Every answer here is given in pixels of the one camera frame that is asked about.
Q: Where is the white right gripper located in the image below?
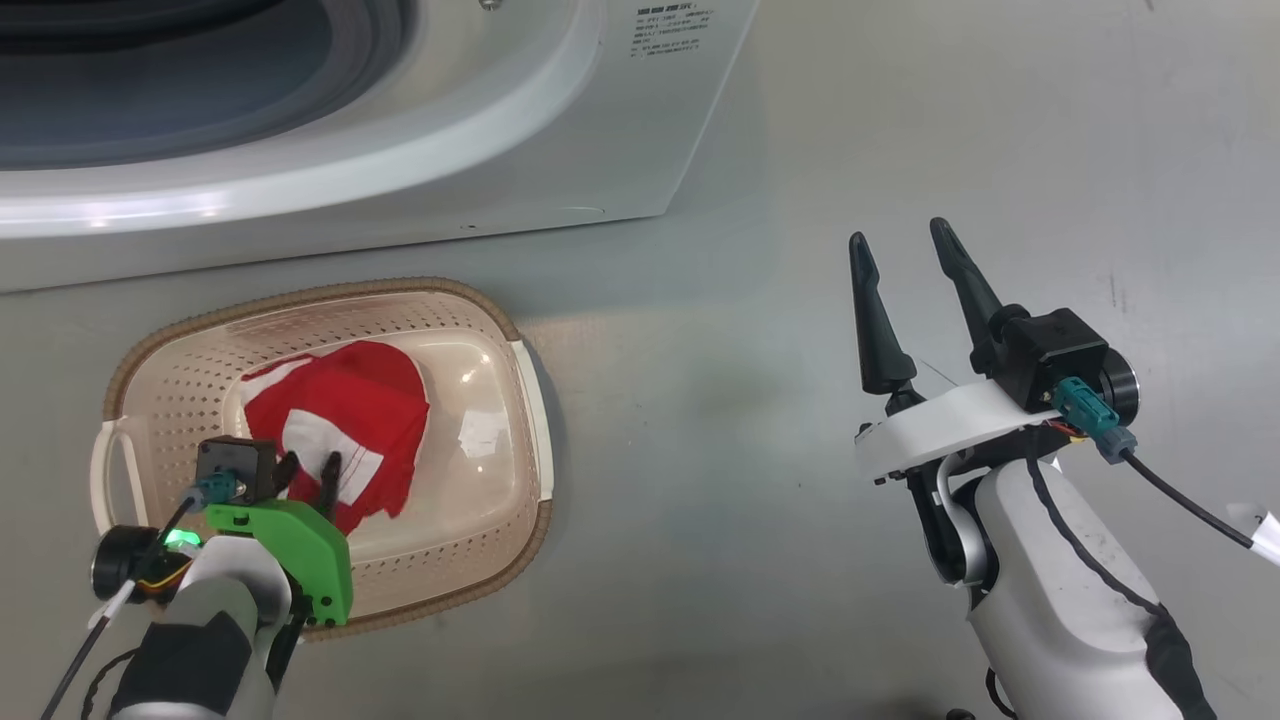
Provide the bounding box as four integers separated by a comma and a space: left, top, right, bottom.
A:
849, 217, 1061, 486

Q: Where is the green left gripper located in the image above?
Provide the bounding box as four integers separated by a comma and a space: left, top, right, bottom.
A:
204, 451, 354, 627

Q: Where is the red and white garment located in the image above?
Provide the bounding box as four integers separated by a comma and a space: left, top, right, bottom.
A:
242, 340, 431, 536

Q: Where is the cream perforated laundry basket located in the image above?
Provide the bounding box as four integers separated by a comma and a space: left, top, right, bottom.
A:
90, 277, 554, 641

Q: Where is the white front-load washing machine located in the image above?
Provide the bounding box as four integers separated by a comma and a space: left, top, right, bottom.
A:
0, 0, 761, 294

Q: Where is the small printed text label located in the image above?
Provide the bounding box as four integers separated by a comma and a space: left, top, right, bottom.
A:
630, 5, 717, 59

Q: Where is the teal right camera connector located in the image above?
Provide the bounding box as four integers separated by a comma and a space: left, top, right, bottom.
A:
1052, 377, 1139, 464

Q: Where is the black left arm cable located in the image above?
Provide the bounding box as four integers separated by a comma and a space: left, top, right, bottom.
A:
40, 500, 196, 720

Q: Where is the black sleeved right arm cable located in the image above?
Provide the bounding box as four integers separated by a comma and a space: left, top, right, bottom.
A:
1025, 455, 1217, 720

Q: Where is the black right camera cable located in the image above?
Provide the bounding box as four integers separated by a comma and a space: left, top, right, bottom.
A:
1120, 450, 1256, 551

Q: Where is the white cable tag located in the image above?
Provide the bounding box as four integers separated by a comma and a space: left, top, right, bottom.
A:
1225, 503, 1280, 567

